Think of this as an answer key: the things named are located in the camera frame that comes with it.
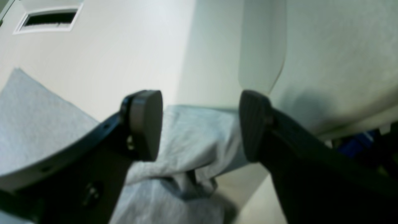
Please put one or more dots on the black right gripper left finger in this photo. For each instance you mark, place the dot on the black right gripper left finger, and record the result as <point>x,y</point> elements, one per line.
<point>82,183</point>

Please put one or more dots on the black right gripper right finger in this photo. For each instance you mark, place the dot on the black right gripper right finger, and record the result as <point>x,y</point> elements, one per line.
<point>313,184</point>

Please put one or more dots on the grey t-shirt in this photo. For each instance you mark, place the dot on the grey t-shirt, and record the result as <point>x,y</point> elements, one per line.
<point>196,145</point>

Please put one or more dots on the rack of blue clamps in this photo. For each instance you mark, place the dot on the rack of blue clamps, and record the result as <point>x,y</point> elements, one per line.
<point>376,149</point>

